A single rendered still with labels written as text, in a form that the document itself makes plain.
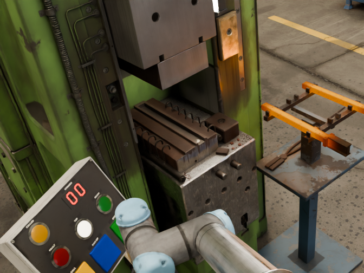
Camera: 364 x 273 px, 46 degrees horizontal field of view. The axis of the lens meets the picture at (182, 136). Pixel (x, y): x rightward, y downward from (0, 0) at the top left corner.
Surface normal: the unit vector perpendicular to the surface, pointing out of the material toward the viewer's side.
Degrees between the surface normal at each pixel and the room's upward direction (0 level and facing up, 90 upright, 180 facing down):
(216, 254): 51
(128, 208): 0
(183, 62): 90
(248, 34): 90
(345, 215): 0
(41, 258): 60
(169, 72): 90
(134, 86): 90
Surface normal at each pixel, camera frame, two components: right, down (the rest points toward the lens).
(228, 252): -0.65, -0.72
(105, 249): 0.70, -0.27
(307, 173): -0.15, -0.80
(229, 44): 0.62, 0.38
